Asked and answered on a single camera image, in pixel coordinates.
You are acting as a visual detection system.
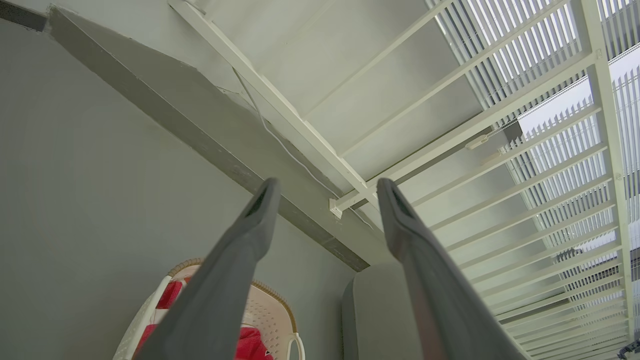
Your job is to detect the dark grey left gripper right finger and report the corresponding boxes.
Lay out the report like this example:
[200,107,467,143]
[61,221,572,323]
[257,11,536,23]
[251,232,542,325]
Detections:
[376,177,527,360]

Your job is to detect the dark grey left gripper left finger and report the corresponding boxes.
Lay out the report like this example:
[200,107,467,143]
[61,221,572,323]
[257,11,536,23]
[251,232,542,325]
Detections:
[134,177,282,360]

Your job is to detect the cream plastic laundry basket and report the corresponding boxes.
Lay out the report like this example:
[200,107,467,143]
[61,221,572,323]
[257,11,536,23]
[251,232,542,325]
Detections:
[112,258,306,360]

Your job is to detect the red and white garment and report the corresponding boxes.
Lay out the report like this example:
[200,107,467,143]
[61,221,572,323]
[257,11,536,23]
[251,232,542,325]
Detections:
[135,280,274,360]

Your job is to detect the grey fabric sofa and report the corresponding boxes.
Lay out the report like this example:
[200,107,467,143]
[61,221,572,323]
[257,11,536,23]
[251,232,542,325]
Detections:
[341,260,426,360]

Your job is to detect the white metal railing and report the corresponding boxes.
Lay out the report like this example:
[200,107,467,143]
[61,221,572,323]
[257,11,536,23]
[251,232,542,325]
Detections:
[167,0,637,360]

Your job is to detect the white vertical window blinds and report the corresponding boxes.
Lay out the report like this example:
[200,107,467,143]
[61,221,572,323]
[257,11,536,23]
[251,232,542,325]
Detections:
[425,0,640,360]

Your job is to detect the black baseboard strip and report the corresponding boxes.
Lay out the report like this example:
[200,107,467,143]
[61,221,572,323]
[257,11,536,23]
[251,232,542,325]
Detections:
[0,0,49,32]

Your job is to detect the thin white cable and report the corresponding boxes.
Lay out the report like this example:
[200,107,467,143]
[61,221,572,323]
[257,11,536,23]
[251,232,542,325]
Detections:
[232,67,377,232]

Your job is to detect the white blind cord weight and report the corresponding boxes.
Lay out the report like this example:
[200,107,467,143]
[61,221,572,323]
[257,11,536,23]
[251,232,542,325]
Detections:
[465,134,494,151]

